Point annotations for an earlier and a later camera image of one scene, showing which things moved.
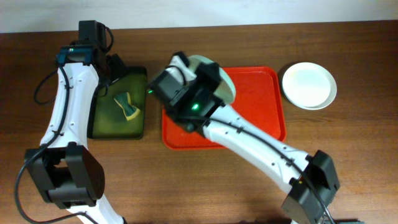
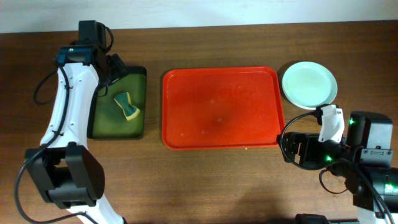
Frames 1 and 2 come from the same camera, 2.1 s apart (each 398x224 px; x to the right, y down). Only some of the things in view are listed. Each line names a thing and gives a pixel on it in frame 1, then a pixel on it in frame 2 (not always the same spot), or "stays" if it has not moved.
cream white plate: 309,85 stays
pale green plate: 226,89 -> 307,84
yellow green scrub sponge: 124,100 stays
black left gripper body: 115,66 stays
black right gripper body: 196,86 -> 311,150
